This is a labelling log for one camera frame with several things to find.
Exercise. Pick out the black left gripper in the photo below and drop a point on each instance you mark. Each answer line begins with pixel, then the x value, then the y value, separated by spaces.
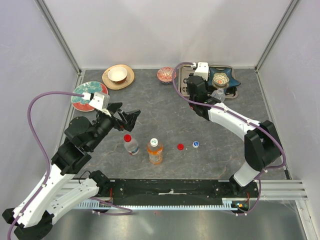
pixel 129 118

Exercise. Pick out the white juice bottle cap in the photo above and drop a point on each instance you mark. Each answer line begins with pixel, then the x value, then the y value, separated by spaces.
pixel 154 142

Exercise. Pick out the orange juice bottle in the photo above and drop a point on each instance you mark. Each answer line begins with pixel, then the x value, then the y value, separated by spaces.
pixel 155 154

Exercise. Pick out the red bottle cap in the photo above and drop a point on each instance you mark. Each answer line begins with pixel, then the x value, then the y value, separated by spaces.
pixel 180 146

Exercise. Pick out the blue white Pocari cap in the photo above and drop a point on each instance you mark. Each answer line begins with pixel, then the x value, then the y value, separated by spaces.
pixel 195 144

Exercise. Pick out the clear Pocari Sweat bottle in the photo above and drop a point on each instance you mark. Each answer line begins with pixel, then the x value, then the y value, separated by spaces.
pixel 219 94

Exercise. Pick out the tall red-cap clear bottle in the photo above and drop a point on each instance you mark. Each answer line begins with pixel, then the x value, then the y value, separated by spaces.
pixel 193 107

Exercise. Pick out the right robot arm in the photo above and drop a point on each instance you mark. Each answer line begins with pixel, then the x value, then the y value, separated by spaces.
pixel 262 145

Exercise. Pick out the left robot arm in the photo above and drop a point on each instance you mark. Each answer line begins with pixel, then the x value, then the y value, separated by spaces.
pixel 34 218

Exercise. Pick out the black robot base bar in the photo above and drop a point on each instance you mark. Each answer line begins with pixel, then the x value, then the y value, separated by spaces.
pixel 174 191

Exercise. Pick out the small red-cap clear bottle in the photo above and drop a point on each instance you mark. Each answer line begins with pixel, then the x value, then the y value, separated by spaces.
pixel 131 145

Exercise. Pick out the tan saucer plate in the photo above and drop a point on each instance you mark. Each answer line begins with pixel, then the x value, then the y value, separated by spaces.
pixel 114 86

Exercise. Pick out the red white tea cup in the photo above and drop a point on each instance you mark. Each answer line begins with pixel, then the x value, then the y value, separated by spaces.
pixel 117 74

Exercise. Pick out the red teal floral plate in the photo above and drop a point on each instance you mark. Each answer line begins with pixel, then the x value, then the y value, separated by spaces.
pixel 81 104

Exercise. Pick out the red patterned bowl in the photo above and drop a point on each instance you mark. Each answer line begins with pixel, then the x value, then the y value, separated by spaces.
pixel 165 75

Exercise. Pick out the steel tray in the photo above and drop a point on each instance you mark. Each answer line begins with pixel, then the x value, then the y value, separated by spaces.
pixel 186 70

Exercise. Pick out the patterned flower bowl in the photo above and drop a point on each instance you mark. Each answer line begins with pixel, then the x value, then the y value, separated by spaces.
pixel 220 80

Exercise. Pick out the blue star-shaped dish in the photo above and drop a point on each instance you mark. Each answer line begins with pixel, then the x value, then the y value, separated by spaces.
pixel 228 71

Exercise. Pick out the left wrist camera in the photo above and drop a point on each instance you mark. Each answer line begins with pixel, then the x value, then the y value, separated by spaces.
pixel 98 101

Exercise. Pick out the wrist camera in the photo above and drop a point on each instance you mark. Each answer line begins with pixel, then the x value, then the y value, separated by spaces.
pixel 201 69
pixel 98 101

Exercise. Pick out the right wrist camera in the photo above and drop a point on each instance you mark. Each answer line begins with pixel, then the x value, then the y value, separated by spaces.
pixel 201 69

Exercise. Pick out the left aluminium frame post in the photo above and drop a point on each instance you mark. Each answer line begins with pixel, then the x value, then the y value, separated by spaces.
pixel 58 34

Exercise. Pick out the aluminium frame post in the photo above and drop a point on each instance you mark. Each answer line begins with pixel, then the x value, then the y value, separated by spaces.
pixel 276 34
pixel 58 34

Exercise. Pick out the slotted cable duct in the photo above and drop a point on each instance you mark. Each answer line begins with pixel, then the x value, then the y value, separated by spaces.
pixel 224 205

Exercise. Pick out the right aluminium frame post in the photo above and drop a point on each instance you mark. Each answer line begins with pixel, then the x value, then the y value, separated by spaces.
pixel 276 34

